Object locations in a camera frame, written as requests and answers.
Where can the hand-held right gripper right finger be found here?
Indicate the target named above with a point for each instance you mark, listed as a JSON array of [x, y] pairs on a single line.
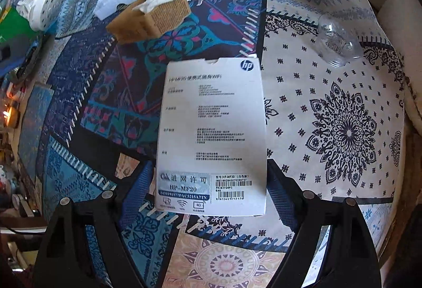
[[280, 195]]

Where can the clear plastic cup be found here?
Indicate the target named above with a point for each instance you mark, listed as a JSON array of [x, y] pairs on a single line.
[[338, 40]]

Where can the lit candle jar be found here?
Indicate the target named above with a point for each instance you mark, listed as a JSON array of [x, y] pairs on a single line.
[[8, 113]]

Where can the patchwork patterned tablecloth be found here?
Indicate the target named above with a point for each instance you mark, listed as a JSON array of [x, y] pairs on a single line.
[[329, 129]]

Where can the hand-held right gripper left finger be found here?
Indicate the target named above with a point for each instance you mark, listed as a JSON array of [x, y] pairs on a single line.
[[136, 199]]

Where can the white printed box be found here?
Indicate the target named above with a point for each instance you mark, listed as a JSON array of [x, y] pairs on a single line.
[[211, 129]]

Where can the white perforated round lid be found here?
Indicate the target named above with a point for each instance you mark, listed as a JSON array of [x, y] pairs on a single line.
[[49, 1]]

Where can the brown woven tissue box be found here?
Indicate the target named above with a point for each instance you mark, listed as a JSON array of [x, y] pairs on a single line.
[[165, 14]]

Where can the green metal box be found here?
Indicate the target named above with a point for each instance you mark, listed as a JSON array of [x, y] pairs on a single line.
[[15, 27]]

